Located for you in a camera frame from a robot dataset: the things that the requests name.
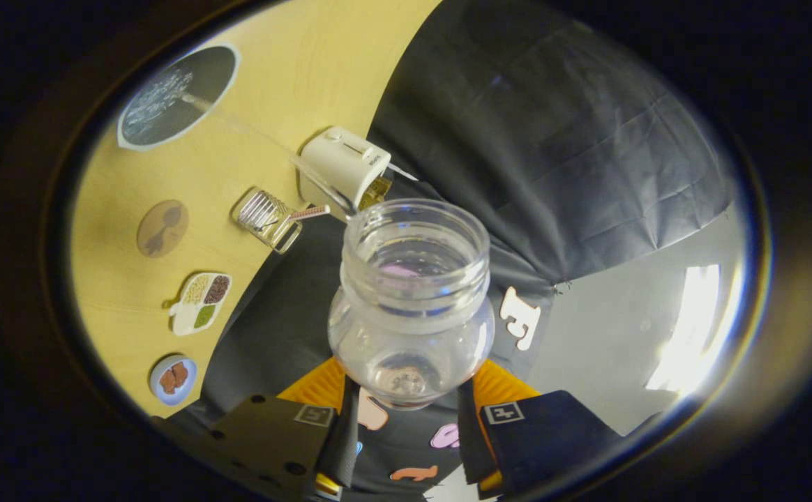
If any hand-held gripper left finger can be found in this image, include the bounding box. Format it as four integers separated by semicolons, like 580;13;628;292
207;357;361;501

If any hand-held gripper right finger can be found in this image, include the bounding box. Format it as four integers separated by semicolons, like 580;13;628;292
456;359;623;497

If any clear plastic juice bottle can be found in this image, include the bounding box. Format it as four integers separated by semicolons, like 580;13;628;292
327;199;496;410

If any round cork coaster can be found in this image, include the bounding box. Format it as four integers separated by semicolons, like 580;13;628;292
136;199;190;259

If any blue plate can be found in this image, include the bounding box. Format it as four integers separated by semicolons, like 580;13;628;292
149;354;198;406

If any white divided bean tray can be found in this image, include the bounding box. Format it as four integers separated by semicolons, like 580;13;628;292
169;272;233;337

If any brown toast slice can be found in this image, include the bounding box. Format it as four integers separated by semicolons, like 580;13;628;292
359;176;393;210

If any white toaster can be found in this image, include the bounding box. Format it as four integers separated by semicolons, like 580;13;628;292
299;125;393;213

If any wooden table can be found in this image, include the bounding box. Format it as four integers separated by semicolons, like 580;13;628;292
71;0;442;419

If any small wire rack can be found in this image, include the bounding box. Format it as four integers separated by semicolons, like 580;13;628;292
232;188;302;253

